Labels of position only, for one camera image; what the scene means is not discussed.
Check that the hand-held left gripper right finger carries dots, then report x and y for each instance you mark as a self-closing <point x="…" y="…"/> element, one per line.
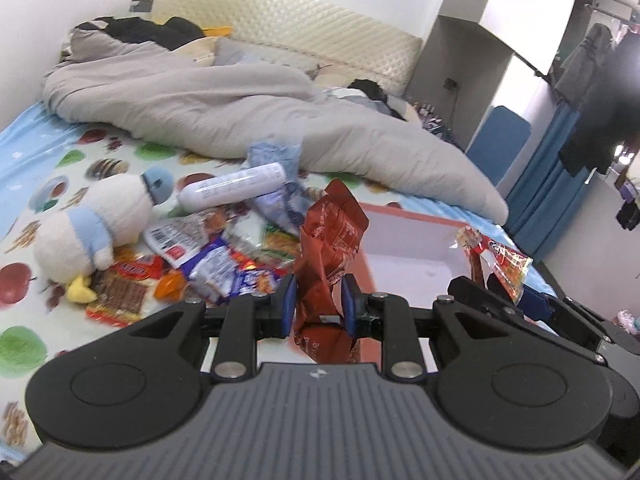
<point x="348" y="306"/>

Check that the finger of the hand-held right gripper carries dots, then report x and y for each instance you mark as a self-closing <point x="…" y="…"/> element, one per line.
<point x="534" y="305"/>
<point x="480" y="292"/>

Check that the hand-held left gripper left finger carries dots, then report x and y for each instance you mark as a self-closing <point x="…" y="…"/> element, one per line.
<point x="287" y="306"/>

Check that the red yellow snack packet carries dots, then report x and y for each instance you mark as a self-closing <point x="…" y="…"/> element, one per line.
<point x="505" y="260"/>

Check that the brown red snack packet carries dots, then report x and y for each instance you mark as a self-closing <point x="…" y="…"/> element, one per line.
<point x="327" y="240"/>

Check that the purple white snack packet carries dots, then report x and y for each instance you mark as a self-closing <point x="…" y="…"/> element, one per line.
<point x="260" y="280"/>
<point x="215" y="267"/>

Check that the pink cardboard box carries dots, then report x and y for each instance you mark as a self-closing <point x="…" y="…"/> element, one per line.
<point x="415" y="240"/>

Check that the orange snack packet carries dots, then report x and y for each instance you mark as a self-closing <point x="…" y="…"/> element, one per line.
<point x="167" y="285"/>

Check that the green snack packet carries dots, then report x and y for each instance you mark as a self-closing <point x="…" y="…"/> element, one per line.
<point x="277" y="246"/>

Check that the crumpled clear snack packet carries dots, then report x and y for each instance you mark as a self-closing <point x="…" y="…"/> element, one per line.
<point x="245" y="230"/>

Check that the crumpled blue plastic bag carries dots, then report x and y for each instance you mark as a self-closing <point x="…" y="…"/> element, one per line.
<point x="282" y="205"/>

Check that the blue curtain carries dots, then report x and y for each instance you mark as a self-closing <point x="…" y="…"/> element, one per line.
<point x="545" y="185"/>

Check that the clear snack packet red label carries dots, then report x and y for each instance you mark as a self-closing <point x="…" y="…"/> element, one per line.
<point x="175" y="235"/>

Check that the white spray bottle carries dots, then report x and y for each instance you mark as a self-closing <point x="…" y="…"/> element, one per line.
<point x="225" y="185"/>

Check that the blue padded chair back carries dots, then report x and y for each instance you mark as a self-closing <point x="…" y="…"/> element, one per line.
<point x="500" y="145"/>

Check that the red packet of brown sticks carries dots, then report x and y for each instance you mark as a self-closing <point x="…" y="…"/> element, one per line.
<point x="120" y="295"/>

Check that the group of small bottles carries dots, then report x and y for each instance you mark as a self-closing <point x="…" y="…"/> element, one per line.
<point x="434" y="120"/>

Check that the pink pillow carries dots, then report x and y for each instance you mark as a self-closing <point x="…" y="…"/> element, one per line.
<point x="411" y="111"/>

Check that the hanging black coat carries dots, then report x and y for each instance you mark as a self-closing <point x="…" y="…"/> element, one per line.
<point x="607" y="120"/>

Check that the grey duvet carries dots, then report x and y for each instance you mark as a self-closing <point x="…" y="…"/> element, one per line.
<point x="225" y="105"/>

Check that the white blue plush penguin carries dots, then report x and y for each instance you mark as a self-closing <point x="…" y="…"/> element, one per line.
<point x="100" y="210"/>

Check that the white striped garment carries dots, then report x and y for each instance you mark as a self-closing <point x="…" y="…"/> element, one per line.
<point x="345" y="95"/>

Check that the black garment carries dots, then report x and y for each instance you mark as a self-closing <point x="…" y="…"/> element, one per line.
<point x="372" y="92"/>

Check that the white wardrobe cabinet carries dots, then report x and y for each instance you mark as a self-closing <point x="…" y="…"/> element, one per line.
<point x="450" y="50"/>

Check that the hanging grey jacket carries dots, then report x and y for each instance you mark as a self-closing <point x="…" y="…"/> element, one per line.
<point x="582" y="60"/>

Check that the beige pillow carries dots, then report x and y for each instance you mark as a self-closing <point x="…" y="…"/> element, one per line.
<point x="197" y="52"/>

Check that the cream quilted headboard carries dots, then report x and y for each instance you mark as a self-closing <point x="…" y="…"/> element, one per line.
<point x="300" y="25"/>

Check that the yellow cloth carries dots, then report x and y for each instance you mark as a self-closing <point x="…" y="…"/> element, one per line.
<point x="220" y="31"/>

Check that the black clothes pile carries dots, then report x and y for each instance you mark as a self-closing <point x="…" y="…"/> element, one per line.
<point x="150" y="32"/>

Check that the small cabinet wall socket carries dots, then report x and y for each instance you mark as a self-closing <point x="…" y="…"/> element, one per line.
<point x="451" y="82"/>

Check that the metal clothes rail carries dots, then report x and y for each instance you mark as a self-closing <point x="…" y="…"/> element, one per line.
<point x="617" y="2"/>

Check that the black wall socket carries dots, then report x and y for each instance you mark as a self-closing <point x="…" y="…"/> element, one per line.
<point x="140" y="6"/>

